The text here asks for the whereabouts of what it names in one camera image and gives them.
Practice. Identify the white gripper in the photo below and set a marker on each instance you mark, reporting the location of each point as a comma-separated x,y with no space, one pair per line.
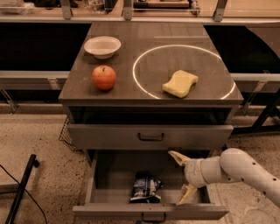
192,171

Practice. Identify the blue chip bag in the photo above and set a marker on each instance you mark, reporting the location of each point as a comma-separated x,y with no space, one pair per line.
145,189

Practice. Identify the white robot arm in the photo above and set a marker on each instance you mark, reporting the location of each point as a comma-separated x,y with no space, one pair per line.
232,165

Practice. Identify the open middle drawer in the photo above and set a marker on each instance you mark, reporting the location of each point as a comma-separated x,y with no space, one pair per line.
113,174

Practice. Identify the yellow sponge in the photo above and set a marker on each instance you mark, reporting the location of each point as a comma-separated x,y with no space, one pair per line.
180,83

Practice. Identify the red apple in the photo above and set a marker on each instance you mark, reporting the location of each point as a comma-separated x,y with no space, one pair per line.
103,77

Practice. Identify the white bowl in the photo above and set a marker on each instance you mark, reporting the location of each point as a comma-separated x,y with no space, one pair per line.
102,47

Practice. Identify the black stand leg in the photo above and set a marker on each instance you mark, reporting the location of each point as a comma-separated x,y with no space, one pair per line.
32,162

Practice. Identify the top drawer with handle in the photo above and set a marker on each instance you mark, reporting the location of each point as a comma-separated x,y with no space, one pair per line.
148,137

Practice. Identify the wire mesh basket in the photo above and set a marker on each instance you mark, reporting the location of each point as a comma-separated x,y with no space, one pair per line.
65,138

